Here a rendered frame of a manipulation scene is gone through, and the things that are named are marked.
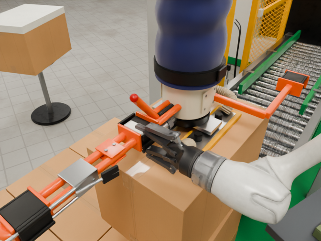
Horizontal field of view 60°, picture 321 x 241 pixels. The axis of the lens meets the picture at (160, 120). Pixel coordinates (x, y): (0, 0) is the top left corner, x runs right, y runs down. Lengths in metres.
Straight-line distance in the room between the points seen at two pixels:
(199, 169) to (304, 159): 0.26
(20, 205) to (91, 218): 0.78
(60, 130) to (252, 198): 2.43
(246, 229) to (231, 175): 1.45
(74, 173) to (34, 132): 2.27
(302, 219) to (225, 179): 0.65
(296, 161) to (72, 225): 1.00
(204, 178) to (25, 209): 0.38
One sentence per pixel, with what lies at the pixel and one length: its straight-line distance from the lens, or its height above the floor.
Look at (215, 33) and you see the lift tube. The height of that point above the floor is 1.42.
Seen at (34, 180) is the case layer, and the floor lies 0.54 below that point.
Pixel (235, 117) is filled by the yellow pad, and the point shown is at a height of 1.07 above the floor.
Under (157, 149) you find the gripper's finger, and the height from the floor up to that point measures 1.16.
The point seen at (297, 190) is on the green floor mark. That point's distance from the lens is 2.41.
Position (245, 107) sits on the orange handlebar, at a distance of 0.91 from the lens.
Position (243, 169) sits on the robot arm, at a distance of 0.63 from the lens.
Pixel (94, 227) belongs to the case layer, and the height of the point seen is 0.54.
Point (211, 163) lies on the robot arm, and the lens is 0.65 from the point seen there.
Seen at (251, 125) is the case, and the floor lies 1.05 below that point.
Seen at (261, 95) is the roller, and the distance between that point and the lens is 2.33.
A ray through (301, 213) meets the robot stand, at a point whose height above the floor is 0.75.
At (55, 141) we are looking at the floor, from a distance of 2.75.
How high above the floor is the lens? 1.67
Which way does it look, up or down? 36 degrees down
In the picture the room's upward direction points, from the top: straight up
